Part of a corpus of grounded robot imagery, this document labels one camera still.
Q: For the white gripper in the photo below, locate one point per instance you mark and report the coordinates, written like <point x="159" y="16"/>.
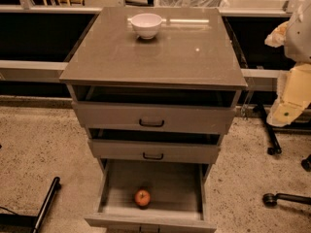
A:
<point x="298" y="38"/>

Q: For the red apple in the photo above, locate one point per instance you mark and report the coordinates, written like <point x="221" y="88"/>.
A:
<point x="142" y="198"/>

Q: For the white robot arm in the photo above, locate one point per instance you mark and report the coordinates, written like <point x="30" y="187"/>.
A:
<point x="297" y="46"/>

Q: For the grey drawer cabinet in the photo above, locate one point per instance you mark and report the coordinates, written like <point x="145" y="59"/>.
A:
<point x="109" y="70"/>

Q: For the grey middle drawer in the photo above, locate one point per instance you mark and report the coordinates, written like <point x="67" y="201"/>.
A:
<point x="155" y="146"/>

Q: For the grey drawer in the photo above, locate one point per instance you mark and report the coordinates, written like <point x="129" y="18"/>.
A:
<point x="155" y="146"/>
<point x="162" y="110"/>
<point x="178" y="203"/>

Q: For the grey bottom drawer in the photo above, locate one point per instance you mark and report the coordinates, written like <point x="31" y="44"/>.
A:
<point x="178" y="203"/>

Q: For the grey top drawer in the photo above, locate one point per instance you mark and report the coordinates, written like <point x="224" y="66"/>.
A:
<point x="162" y="110"/>

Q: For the black stand leg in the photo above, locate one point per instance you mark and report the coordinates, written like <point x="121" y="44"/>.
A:
<point x="274" y="147"/>

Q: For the black caster leg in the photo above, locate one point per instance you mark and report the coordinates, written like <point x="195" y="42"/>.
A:
<point x="270" y="200"/>

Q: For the white ceramic bowl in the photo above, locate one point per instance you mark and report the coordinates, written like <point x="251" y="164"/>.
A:
<point x="146" y="25"/>

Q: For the grey metal railing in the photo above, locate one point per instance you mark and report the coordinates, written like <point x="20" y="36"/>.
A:
<point x="37" y="46"/>

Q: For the black bar on floor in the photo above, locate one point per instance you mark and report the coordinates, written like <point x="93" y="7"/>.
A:
<point x="39" y="219"/>

